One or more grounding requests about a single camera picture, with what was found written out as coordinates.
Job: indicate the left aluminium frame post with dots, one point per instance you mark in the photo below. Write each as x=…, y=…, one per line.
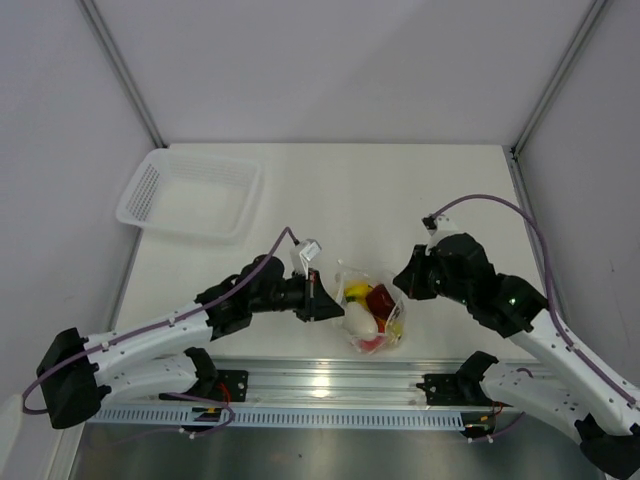
x=106, y=42

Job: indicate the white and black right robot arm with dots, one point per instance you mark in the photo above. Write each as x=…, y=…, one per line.
x=596, y=408

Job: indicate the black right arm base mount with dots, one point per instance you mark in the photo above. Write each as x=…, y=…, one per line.
x=453, y=390

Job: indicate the yellow banana bunch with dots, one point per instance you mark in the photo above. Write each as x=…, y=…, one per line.
x=392, y=328

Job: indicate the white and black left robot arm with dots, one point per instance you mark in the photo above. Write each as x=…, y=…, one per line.
x=166, y=357

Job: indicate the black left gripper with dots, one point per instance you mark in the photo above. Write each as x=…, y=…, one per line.
x=319, y=304

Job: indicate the clear zip top bag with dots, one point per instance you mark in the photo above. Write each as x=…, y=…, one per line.
x=347, y=275

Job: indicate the white slotted cable duct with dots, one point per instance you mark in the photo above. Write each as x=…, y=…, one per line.
x=198, y=416

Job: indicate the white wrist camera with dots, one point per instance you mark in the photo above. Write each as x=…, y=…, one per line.
x=302, y=254
x=438, y=228

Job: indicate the right aluminium frame post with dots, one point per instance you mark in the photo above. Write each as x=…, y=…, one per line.
x=579, y=41

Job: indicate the dark red mangosteen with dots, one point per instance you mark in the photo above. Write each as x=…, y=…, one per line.
x=380, y=302

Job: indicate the aluminium mounting rail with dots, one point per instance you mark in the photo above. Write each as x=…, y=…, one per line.
x=364, y=382

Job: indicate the red apple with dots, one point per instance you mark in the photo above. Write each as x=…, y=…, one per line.
x=370, y=346

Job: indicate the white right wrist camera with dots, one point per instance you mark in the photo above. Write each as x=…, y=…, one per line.
x=438, y=228

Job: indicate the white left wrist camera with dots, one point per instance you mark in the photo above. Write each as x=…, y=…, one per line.
x=302, y=254

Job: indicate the white perforated plastic basket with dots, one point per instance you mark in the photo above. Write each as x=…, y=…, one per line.
x=188, y=194

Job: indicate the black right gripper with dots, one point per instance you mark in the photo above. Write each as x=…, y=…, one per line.
x=411, y=278

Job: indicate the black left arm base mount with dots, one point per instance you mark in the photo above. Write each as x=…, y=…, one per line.
x=230, y=386

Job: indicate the aluminium frame post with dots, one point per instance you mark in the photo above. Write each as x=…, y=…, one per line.
x=579, y=41
x=106, y=42

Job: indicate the white radish with green top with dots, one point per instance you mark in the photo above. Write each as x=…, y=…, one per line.
x=359, y=322

